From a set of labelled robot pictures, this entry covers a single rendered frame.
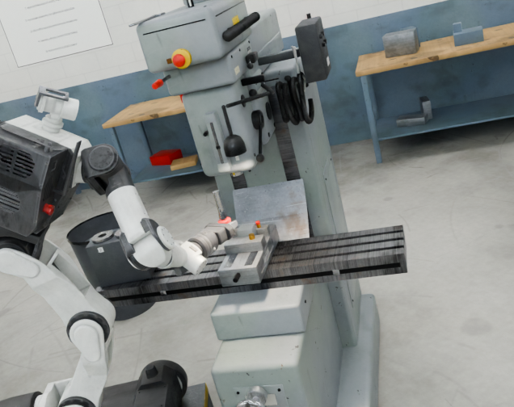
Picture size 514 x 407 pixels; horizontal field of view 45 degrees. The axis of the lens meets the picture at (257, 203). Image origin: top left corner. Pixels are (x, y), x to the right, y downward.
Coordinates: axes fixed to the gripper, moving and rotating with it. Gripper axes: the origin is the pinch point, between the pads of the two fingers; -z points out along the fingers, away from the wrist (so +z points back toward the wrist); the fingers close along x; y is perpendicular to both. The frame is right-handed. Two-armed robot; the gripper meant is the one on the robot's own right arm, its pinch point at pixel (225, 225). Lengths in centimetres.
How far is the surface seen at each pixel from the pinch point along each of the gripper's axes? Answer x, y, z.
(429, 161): 54, 111, -341
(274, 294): -11.9, 28.9, -2.0
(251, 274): -9.3, 17.1, 4.4
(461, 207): 0, 112, -250
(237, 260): -1.0, 14.0, 0.4
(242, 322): -4.3, 33.8, 10.9
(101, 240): 53, 1, 14
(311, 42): -24, -53, -45
